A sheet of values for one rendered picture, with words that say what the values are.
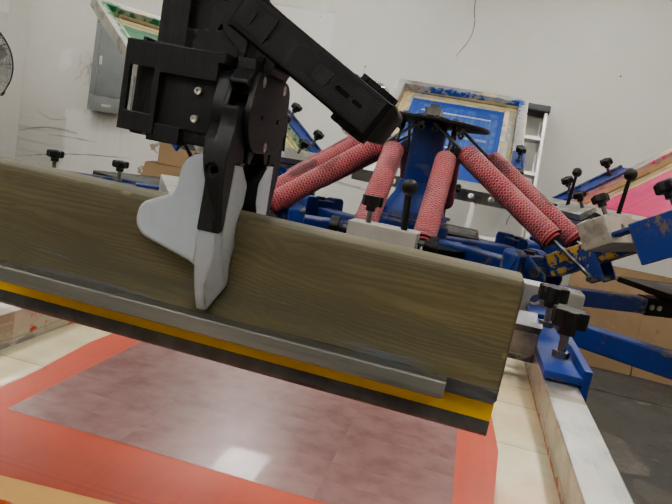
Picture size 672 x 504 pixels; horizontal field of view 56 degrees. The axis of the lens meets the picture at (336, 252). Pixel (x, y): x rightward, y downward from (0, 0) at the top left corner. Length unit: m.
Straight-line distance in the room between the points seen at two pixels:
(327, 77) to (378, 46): 4.73
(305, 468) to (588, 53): 4.72
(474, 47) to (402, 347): 4.71
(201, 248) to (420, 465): 0.27
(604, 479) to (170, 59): 0.42
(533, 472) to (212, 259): 0.35
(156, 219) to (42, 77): 5.83
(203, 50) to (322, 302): 0.16
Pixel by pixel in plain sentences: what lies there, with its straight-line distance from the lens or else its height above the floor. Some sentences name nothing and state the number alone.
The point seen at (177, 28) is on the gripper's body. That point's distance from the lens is 0.41.
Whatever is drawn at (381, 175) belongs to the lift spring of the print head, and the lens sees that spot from 1.40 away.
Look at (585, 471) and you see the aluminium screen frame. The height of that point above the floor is 0.99.
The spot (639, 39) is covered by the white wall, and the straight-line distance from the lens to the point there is 5.16.
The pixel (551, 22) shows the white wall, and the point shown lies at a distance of 5.10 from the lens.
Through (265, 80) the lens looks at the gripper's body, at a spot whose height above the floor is 1.22.
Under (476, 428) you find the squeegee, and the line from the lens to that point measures 0.40.
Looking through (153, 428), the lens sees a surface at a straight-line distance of 0.54.
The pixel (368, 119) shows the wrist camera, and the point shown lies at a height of 1.21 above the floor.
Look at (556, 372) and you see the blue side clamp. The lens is 0.75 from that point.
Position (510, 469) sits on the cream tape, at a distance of 0.59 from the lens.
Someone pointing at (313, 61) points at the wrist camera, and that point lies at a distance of 0.38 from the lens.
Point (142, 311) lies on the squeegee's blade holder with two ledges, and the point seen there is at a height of 1.07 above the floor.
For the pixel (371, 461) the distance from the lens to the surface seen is 0.54.
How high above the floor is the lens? 1.19
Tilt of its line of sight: 9 degrees down
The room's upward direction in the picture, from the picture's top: 11 degrees clockwise
